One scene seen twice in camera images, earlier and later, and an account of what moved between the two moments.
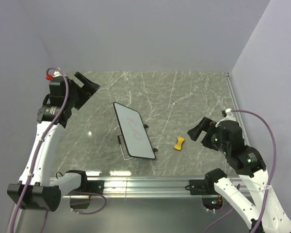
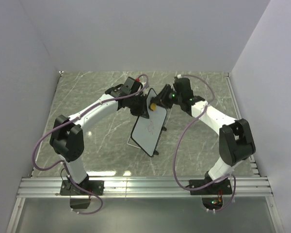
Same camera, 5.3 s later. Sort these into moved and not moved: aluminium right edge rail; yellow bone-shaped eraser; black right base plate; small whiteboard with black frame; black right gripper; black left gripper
Moved: black right gripper; black left gripper; yellow bone-shaped eraser; small whiteboard with black frame
Not moved: black right base plate; aluminium right edge rail
